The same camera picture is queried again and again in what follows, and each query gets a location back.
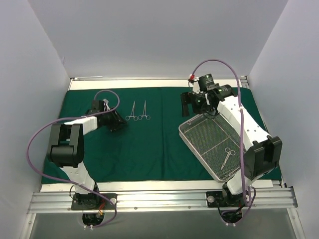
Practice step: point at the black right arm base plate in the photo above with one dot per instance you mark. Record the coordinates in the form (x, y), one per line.
(221, 198)

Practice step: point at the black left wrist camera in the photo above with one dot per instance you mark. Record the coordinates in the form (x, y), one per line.
(99, 106)

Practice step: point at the metal wire mesh tray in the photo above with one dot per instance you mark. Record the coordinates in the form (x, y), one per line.
(207, 137)

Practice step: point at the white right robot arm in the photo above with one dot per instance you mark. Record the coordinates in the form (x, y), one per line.
(259, 152)

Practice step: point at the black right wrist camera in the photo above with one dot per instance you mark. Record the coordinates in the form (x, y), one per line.
(201, 84)

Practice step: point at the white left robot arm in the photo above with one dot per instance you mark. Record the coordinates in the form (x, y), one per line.
(66, 148)

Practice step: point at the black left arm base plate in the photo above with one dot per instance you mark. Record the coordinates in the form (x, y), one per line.
(89, 201)

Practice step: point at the aluminium front frame rail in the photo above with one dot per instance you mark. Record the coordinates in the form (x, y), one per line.
(159, 201)

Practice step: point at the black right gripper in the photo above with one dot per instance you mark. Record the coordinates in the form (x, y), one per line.
(189, 101)

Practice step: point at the dark green surgical cloth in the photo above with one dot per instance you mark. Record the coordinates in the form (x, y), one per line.
(144, 149)

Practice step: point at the steel surgical forceps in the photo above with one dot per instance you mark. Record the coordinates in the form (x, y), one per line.
(144, 114)
(132, 115)

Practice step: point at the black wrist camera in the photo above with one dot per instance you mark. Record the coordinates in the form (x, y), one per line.
(99, 106)
(201, 84)

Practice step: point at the steel surgical scissors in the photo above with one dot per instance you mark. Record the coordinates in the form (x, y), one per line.
(229, 152)

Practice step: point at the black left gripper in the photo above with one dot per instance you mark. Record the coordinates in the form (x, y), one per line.
(115, 119)

